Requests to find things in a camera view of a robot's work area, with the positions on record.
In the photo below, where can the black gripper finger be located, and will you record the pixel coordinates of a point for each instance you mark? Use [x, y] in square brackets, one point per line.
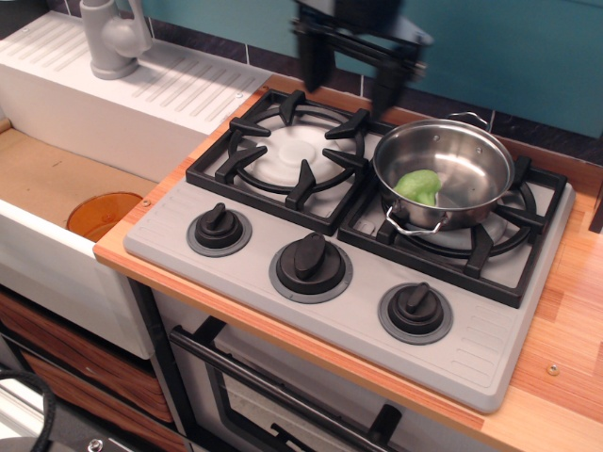
[390, 82]
[316, 59]

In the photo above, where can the orange sink drain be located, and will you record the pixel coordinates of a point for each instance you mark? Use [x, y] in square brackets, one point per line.
[93, 218]

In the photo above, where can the upper wood drawer front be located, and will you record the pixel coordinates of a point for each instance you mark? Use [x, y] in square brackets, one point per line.
[95, 358]

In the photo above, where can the teal right wall cabinet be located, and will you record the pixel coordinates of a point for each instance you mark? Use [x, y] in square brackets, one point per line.
[537, 60]

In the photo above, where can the teal wall cabinet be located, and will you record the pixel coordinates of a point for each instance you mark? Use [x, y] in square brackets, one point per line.
[263, 24]
[537, 60]

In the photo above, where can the wood drawer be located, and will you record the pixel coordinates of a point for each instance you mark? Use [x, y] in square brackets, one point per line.
[130, 425]
[95, 358]

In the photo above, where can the white left burner plate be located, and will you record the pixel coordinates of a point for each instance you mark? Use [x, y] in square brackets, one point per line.
[287, 147]

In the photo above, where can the brass countertop screw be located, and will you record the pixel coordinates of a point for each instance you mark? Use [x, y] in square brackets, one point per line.
[553, 370]

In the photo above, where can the white toy sink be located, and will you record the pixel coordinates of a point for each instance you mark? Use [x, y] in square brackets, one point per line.
[68, 136]

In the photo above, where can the black stove knob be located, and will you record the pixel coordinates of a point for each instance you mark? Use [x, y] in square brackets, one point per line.
[415, 314]
[310, 270]
[219, 232]

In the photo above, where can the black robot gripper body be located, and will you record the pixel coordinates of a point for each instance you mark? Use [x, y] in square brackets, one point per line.
[373, 32]

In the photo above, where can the black left stove knob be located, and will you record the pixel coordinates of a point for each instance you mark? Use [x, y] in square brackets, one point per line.
[219, 232]

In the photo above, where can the grey toy stove top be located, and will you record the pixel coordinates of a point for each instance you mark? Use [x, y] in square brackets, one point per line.
[472, 364]

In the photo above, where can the black burner grate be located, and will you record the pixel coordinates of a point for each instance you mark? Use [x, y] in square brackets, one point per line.
[222, 169]
[509, 271]

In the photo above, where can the black middle stove knob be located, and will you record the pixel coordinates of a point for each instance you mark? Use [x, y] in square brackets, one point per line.
[310, 270]

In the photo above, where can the stainless steel pot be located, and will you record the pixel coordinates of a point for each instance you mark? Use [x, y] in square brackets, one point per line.
[441, 174]

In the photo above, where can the green toy cauliflower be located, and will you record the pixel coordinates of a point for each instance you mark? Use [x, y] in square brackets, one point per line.
[419, 186]

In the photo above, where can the lower wood drawer front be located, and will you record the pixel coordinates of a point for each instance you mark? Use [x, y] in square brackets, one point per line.
[130, 425]

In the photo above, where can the oven door with handle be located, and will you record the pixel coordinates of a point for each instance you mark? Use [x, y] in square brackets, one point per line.
[271, 416]

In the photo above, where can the black right burner grate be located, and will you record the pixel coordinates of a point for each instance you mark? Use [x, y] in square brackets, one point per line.
[509, 271]

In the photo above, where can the black left burner grate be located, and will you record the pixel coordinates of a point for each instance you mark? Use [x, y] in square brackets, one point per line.
[222, 169]

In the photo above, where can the grey toy faucet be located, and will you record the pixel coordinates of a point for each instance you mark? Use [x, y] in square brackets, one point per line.
[115, 42]

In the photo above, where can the teal left wall cabinet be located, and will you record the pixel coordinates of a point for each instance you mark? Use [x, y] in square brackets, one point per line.
[263, 24]

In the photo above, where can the black right stove knob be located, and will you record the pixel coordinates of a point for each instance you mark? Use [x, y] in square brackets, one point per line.
[415, 314]

